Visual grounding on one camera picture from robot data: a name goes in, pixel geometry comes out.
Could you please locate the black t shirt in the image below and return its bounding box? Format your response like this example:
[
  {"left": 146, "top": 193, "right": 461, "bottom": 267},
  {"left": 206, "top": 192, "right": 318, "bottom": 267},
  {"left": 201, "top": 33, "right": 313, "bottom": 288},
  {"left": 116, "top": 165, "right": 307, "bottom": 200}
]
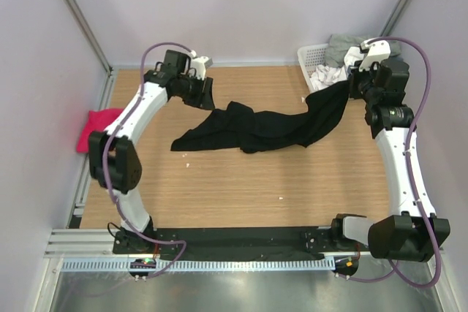
[{"left": 170, "top": 80, "right": 349, "bottom": 153}]

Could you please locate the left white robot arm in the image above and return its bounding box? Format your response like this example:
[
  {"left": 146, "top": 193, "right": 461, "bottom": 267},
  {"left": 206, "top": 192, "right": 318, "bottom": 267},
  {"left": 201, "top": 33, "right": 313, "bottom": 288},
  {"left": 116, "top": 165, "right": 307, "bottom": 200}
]
[{"left": 88, "top": 50, "right": 215, "bottom": 254}]

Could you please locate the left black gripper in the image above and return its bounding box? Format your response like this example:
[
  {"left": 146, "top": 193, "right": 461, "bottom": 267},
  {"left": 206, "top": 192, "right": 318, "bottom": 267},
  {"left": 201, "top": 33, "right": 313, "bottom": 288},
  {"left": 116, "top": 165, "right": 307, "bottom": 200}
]
[{"left": 177, "top": 74, "right": 215, "bottom": 111}]

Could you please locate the white t shirt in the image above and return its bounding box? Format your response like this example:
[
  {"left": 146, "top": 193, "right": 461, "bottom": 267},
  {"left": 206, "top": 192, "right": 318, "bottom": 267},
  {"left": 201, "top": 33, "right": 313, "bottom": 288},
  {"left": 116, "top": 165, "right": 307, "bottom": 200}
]
[{"left": 309, "top": 47, "right": 364, "bottom": 92}]

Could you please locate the white laundry basket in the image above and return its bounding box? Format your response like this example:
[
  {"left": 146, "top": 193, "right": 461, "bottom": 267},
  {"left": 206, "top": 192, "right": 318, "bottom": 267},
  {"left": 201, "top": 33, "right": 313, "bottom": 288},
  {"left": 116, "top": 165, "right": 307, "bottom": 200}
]
[{"left": 297, "top": 44, "right": 328, "bottom": 93}]

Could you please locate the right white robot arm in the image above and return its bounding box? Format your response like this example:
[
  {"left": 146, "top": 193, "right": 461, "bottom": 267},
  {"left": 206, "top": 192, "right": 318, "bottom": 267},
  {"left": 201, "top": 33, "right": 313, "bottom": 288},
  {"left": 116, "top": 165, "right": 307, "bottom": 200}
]
[{"left": 329, "top": 58, "right": 450, "bottom": 262}]

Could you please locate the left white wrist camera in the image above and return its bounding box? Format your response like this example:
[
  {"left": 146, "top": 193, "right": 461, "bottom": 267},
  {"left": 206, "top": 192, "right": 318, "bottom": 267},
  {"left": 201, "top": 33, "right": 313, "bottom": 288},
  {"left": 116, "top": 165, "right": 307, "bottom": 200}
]
[{"left": 189, "top": 50, "right": 213, "bottom": 80}]

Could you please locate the slotted cable duct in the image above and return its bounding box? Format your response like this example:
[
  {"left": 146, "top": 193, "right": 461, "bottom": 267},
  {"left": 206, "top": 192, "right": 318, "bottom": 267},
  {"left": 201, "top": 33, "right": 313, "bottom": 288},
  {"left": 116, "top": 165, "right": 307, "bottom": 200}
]
[{"left": 61, "top": 256, "right": 335, "bottom": 273}]

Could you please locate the folded pink t shirt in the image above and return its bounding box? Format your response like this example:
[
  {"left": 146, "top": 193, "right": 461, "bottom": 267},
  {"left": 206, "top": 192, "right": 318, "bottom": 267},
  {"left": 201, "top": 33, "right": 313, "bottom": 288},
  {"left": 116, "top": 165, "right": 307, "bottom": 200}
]
[{"left": 76, "top": 108, "right": 124, "bottom": 153}]

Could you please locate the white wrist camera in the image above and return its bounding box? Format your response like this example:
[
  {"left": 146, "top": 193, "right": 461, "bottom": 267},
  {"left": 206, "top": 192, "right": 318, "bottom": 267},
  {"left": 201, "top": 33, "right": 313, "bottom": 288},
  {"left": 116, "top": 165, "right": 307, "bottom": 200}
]
[
  {"left": 359, "top": 39, "right": 391, "bottom": 72},
  {"left": 189, "top": 50, "right": 213, "bottom": 80}
]

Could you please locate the aluminium frame rail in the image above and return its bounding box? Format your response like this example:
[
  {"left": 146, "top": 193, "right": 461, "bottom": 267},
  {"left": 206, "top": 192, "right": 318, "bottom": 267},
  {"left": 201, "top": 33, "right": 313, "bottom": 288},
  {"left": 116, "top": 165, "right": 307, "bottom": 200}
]
[{"left": 44, "top": 224, "right": 445, "bottom": 256}]

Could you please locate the grey t shirt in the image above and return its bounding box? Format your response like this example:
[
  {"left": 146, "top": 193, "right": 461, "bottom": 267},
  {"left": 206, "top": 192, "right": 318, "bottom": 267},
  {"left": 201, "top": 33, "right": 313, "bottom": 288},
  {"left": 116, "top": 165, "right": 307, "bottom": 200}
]
[{"left": 325, "top": 34, "right": 401, "bottom": 68}]

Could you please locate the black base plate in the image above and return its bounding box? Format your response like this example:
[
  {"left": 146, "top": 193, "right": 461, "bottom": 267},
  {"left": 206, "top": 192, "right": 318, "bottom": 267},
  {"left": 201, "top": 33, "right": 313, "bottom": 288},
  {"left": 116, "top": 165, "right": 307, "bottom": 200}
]
[{"left": 113, "top": 227, "right": 369, "bottom": 262}]

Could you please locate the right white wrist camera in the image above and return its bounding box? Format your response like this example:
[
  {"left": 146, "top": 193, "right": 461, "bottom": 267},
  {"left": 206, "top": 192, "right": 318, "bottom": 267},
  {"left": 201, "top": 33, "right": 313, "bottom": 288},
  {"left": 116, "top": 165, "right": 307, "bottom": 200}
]
[{"left": 359, "top": 39, "right": 391, "bottom": 72}]

